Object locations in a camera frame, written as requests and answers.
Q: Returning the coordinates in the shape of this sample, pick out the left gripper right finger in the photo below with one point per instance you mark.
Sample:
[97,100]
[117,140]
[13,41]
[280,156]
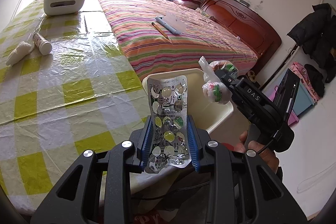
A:
[197,140]

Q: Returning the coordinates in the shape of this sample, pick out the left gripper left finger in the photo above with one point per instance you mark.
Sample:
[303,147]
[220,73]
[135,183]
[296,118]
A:
[142,140]

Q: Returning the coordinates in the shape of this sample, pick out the silver pill blister pack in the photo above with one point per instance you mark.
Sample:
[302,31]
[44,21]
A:
[168,106]

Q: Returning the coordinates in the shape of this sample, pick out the clear plastic trash bag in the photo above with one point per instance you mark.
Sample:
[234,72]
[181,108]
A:
[213,89]

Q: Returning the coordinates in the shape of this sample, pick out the white pill bottle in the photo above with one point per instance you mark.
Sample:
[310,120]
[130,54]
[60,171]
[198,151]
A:
[43,45]

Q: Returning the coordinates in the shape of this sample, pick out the white tissue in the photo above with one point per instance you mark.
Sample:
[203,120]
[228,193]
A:
[22,49]

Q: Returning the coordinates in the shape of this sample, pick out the cream plastic trash bin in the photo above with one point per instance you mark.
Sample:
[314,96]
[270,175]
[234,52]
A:
[206,115]

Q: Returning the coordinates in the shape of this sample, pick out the pink patterned cloth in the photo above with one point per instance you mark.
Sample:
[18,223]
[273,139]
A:
[311,78]

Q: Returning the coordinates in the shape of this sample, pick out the yellow checkered tablecloth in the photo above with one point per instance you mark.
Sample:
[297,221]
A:
[83,95]

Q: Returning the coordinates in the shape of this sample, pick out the wooden red headboard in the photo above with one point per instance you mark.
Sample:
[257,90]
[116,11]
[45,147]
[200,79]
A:
[250,27]

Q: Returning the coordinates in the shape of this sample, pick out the black jacket hanging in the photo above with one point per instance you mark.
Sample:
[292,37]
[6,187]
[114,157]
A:
[315,34]

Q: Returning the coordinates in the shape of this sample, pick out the striped pink bed sheet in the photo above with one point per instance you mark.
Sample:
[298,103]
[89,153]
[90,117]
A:
[149,52]

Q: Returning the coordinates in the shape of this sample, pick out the yellow pencil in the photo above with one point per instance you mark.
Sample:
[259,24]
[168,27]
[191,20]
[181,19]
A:
[160,31]

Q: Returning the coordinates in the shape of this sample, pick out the white tissue box organizer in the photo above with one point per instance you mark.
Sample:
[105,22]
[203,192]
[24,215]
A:
[62,7]

